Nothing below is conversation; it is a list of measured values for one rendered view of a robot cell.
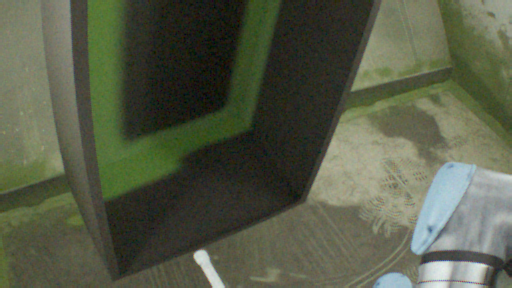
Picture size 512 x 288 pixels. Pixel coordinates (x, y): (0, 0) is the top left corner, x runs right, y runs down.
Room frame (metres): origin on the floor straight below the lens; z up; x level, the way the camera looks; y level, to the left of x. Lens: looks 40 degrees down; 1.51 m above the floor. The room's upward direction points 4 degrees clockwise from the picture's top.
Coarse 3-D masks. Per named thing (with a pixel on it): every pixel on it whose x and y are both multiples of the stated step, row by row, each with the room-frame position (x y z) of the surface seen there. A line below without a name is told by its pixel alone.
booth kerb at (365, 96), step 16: (400, 80) 2.18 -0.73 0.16; (416, 80) 2.25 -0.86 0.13; (432, 80) 2.33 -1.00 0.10; (352, 96) 2.01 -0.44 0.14; (368, 96) 2.07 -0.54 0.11; (384, 96) 2.13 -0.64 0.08; (64, 176) 1.31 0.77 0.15; (0, 192) 1.15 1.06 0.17; (16, 192) 1.19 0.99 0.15; (32, 192) 1.22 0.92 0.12; (48, 192) 1.26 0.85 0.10; (64, 192) 1.30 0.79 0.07; (0, 208) 1.13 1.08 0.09; (16, 208) 1.17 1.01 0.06
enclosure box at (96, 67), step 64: (64, 0) 0.55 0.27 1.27; (128, 0) 0.96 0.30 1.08; (192, 0) 1.07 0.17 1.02; (256, 0) 1.19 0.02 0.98; (320, 0) 1.03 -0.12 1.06; (64, 64) 0.60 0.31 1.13; (128, 64) 1.00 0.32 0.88; (192, 64) 1.12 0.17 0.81; (256, 64) 1.22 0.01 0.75; (320, 64) 1.01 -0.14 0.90; (64, 128) 0.73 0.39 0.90; (128, 128) 1.04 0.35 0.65; (192, 128) 1.18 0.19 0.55; (256, 128) 1.20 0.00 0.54; (320, 128) 0.99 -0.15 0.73; (128, 192) 0.94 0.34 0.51; (192, 192) 0.98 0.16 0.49; (256, 192) 1.01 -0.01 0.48; (128, 256) 0.74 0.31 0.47
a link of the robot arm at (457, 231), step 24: (456, 168) 0.38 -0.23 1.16; (480, 168) 0.39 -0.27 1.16; (432, 192) 0.39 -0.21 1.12; (456, 192) 0.35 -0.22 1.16; (480, 192) 0.35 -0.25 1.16; (504, 192) 0.34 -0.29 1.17; (432, 216) 0.33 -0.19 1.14; (456, 216) 0.33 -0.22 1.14; (480, 216) 0.32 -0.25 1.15; (504, 216) 0.32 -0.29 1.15; (432, 240) 0.32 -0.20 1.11; (456, 240) 0.31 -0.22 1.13; (480, 240) 0.30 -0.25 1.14; (504, 240) 0.30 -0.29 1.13; (432, 264) 0.30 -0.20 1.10; (456, 264) 0.28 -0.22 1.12; (480, 264) 0.27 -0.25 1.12; (504, 264) 0.30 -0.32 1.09
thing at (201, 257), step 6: (198, 252) 0.72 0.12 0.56; (204, 252) 0.72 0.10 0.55; (198, 258) 0.70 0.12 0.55; (204, 258) 0.70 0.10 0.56; (204, 264) 0.69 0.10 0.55; (210, 264) 0.69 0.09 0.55; (204, 270) 0.67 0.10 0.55; (210, 270) 0.67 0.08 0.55; (210, 276) 0.65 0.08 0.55; (216, 276) 0.65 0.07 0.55; (210, 282) 0.64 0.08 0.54; (216, 282) 0.64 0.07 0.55
